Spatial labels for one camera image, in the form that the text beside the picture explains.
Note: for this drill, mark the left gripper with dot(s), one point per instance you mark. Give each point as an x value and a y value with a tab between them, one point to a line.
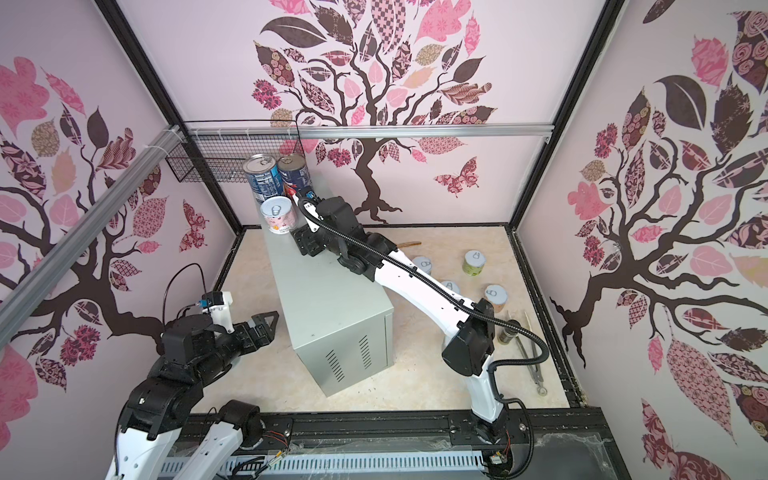
266	335

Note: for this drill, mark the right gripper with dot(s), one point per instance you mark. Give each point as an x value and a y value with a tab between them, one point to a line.
306	242

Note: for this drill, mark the pink labelled can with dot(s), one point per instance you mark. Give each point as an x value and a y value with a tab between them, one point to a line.
279	214

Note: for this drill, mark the dark red labelled can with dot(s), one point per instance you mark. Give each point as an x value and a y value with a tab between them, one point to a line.
294	173

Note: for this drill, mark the large blue labelled can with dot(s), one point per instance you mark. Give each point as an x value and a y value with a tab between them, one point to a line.
262	174

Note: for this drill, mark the white green labelled can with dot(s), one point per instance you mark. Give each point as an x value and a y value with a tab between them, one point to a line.
424	264

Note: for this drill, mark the yellow labelled can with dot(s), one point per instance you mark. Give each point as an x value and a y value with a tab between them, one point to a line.
452	286

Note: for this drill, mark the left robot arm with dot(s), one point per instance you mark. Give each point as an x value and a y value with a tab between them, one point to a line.
197	352

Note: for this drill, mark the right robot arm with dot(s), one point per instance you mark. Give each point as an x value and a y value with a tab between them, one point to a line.
468	326

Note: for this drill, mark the grey metal cabinet box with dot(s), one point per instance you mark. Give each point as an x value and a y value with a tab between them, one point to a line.
340	324

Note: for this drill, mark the orange labelled can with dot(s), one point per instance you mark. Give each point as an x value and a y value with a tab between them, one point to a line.
497	296

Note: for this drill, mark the dark pepper shaker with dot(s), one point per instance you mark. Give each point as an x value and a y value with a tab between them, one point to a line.
506	335

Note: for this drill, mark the metal tongs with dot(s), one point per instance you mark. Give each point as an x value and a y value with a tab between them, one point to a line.
527	349

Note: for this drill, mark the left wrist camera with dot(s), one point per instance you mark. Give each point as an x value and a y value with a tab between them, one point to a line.
217	304

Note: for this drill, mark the horizontal aluminium rail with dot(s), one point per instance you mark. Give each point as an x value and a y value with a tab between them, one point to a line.
409	131

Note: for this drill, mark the black wire basket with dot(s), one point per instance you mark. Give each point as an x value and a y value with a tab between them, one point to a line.
216	151

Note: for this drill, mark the white slotted cable duct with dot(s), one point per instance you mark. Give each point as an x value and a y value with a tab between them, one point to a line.
321	465

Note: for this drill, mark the diagonal aluminium rail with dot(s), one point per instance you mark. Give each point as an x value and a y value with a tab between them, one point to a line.
25	298

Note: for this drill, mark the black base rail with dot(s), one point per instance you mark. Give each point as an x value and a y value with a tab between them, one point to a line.
540	444

